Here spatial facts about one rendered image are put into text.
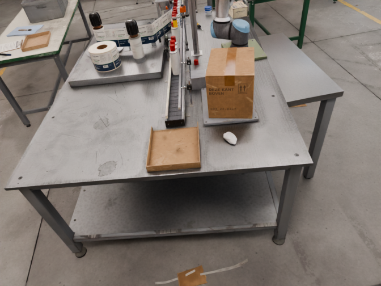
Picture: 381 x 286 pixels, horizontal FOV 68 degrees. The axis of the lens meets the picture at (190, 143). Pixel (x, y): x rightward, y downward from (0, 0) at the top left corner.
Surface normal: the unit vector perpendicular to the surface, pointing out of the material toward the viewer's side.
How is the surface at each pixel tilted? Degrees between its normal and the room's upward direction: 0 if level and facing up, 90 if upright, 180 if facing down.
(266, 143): 0
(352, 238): 0
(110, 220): 1
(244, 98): 90
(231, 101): 90
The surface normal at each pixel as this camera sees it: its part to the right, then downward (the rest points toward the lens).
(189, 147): -0.11, -0.72
